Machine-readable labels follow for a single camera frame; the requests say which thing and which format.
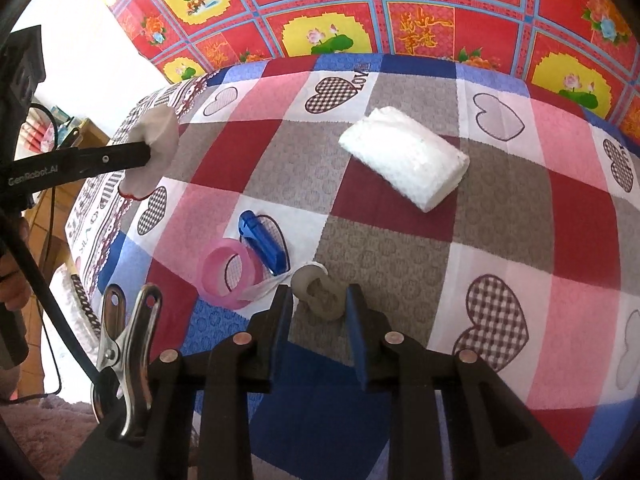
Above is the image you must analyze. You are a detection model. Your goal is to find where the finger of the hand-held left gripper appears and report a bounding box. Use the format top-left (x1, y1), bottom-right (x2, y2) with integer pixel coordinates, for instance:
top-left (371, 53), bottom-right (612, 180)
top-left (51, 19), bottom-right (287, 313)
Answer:
top-left (75, 141), bottom-right (153, 182)

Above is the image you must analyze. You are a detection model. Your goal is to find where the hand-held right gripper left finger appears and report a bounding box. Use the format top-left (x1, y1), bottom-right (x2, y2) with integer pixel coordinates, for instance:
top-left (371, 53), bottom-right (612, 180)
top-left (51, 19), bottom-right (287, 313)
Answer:
top-left (65, 284), bottom-right (295, 480)

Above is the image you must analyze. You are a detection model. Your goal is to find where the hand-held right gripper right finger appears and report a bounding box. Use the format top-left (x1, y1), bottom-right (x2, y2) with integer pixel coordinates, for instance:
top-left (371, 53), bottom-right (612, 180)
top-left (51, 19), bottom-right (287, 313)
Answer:
top-left (345, 284), bottom-right (583, 480)

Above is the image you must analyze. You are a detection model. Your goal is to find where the translucent white ring piece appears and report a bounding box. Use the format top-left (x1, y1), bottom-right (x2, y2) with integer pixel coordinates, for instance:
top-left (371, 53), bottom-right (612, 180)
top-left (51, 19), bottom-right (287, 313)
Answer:
top-left (291, 261), bottom-right (346, 323)

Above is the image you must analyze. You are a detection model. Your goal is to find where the white cloth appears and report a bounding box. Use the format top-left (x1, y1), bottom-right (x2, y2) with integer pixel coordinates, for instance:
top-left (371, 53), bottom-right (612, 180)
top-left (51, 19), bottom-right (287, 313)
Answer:
top-left (339, 106), bottom-right (471, 213)

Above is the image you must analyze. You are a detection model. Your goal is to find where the person's left hand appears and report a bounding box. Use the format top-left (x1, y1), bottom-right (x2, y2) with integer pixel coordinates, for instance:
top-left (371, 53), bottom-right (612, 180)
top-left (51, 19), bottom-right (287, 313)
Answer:
top-left (0, 255), bottom-right (33, 312)

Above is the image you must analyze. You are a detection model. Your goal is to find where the blue plastic lighter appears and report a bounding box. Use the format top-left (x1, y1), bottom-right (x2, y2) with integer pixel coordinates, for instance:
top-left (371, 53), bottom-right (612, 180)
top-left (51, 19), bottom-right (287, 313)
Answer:
top-left (238, 210), bottom-right (290, 277)

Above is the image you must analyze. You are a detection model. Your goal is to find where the checkered heart tablecloth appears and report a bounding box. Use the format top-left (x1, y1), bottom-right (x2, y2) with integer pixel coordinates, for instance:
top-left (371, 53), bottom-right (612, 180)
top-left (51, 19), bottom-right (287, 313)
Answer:
top-left (65, 52), bottom-right (640, 480)

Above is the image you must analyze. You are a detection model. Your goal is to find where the pink tape roll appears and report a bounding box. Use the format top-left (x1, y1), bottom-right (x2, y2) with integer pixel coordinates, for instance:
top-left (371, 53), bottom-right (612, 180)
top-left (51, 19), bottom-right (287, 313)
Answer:
top-left (201, 240), bottom-right (291, 310)

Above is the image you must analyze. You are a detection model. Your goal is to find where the metal spring clip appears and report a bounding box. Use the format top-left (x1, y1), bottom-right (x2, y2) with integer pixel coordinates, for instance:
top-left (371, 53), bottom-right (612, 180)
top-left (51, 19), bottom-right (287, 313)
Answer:
top-left (91, 282), bottom-right (163, 443)

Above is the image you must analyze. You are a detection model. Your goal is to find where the red floral printed cloth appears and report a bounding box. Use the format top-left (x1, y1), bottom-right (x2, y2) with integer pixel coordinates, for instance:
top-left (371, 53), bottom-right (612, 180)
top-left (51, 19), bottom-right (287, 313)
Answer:
top-left (75, 0), bottom-right (640, 136)

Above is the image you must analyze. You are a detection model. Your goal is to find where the pink fuzzy cloth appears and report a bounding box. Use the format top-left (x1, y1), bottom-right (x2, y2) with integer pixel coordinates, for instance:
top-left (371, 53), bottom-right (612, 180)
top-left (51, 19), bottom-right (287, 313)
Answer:
top-left (0, 392), bottom-right (101, 480)

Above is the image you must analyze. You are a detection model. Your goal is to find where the black cable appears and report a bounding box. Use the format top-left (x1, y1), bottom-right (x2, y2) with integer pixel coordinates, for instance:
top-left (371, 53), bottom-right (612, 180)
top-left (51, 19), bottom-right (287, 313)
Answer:
top-left (0, 210), bottom-right (108, 396)

